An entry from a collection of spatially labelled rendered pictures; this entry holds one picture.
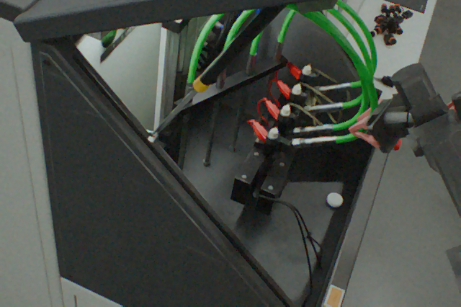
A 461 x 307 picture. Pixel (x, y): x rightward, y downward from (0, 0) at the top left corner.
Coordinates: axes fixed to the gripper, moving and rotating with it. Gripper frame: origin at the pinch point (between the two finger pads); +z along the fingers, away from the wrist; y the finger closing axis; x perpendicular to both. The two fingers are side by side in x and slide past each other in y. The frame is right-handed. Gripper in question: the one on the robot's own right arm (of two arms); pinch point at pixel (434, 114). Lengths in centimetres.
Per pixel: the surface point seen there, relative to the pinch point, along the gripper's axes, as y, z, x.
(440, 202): -96, 76, -102
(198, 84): 35, -1, 51
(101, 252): 9, 43, 57
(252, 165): 3.1, 36.4, 18.7
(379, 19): 7, 38, -54
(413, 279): -100, 71, -56
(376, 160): -13.6, 23.7, -6.7
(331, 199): -18.2, 33.9, 3.1
